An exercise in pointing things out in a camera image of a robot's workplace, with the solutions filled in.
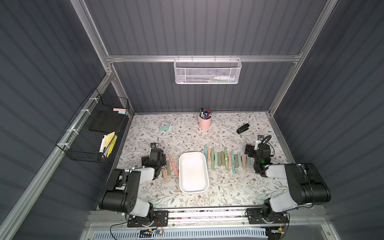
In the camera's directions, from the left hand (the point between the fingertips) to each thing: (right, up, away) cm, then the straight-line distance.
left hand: (152, 157), depth 94 cm
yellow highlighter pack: (-8, +11, -33) cm, 35 cm away
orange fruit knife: (+37, +1, +3) cm, 37 cm away
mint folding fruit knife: (+61, -2, 0) cm, 61 cm away
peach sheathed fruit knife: (+9, -9, -5) cm, 14 cm away
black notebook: (-20, +23, -15) cm, 34 cm away
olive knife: (+11, -6, -1) cm, 12 cm away
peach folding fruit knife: (+49, -3, 0) cm, 49 cm away
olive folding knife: (+54, -2, 0) cm, 54 cm away
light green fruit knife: (+47, 0, +2) cm, 47 cm away
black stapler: (+63, +18, +14) cm, 67 cm away
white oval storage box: (+26, -8, -4) cm, 28 cm away
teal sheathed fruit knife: (+56, -2, 0) cm, 56 cm away
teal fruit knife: (+34, +2, +4) cm, 34 cm away
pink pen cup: (+34, +21, +14) cm, 43 cm away
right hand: (+67, +8, 0) cm, 68 cm away
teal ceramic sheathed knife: (+51, -3, 0) cm, 51 cm away
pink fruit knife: (+14, -5, -2) cm, 15 cm away
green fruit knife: (+38, -1, +1) cm, 38 cm away
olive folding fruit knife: (+42, -1, 0) cm, 43 cm away
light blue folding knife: (+40, -1, +1) cm, 40 cm away
